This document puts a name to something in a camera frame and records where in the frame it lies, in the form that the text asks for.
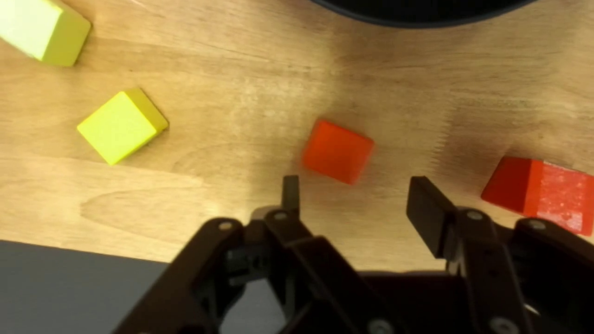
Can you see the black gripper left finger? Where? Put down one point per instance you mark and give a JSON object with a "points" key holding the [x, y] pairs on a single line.
{"points": [[279, 266]]}

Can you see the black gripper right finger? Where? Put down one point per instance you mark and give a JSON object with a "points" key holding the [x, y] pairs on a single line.
{"points": [[494, 272]]}

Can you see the red wooden block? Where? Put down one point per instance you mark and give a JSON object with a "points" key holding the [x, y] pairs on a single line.
{"points": [[544, 196]]}

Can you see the orange wooden block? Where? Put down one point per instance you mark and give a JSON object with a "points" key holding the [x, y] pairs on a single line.
{"points": [[336, 151]]}

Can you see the yellow wooden block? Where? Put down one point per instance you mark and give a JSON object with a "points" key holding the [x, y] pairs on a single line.
{"points": [[123, 127], [37, 29]]}

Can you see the black bowl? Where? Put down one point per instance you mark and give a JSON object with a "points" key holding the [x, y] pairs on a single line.
{"points": [[420, 10]]}

